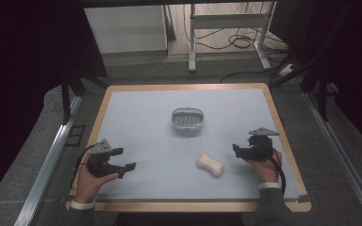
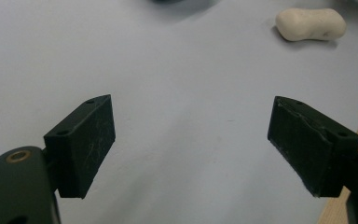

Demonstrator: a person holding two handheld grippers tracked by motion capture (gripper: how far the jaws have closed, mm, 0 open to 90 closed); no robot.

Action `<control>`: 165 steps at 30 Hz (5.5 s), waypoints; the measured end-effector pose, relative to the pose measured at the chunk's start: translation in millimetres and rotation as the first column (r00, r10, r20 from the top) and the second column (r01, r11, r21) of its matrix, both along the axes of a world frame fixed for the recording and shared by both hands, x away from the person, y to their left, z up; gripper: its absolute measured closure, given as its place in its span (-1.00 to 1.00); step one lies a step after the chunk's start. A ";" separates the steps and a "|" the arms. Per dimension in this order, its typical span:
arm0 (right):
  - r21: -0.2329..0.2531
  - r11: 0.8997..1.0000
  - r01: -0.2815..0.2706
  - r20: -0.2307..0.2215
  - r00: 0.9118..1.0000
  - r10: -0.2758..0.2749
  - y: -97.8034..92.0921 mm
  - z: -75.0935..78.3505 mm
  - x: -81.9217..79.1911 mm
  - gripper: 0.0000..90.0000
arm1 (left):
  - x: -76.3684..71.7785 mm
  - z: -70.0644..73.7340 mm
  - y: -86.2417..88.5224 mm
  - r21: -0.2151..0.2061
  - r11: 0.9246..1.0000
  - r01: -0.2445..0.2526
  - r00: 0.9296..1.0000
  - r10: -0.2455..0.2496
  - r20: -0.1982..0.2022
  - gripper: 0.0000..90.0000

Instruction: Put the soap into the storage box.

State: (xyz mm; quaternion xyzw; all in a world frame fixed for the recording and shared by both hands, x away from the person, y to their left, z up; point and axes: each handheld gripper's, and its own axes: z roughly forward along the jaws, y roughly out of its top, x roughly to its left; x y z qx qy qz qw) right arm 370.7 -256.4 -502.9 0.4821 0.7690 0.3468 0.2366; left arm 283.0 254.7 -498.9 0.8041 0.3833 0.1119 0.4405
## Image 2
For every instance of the cream peanut-shaped soap bar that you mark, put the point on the cream peanut-shaped soap bar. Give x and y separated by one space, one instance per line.
310 24

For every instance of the dark round object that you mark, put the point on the dark round object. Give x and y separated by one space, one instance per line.
167 1

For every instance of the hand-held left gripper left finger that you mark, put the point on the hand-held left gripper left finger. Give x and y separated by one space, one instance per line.
80 146

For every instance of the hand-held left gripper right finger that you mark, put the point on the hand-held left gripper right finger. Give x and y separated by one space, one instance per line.
307 146

